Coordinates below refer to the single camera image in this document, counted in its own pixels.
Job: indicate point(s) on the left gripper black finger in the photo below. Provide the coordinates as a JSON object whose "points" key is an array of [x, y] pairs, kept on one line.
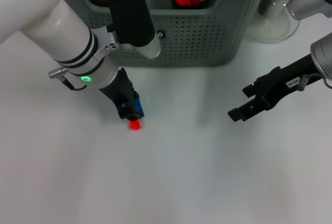
{"points": [[131, 112]]}

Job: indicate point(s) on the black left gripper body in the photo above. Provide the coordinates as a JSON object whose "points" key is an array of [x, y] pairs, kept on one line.
{"points": [[120, 91]]}

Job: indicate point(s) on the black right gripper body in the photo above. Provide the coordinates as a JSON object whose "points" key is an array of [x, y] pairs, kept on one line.
{"points": [[288, 81]]}

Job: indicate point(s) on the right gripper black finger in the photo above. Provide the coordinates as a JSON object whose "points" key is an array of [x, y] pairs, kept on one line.
{"points": [[249, 90], [246, 111]]}

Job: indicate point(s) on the grey perforated storage bin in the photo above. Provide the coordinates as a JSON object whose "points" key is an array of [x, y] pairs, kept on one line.
{"points": [[194, 40]]}

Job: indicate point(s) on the small red brick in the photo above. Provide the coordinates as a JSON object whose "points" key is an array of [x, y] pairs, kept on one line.
{"points": [[135, 125]]}

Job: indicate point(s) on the glass carafe with black lid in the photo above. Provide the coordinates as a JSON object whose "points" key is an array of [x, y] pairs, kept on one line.
{"points": [[272, 21]]}

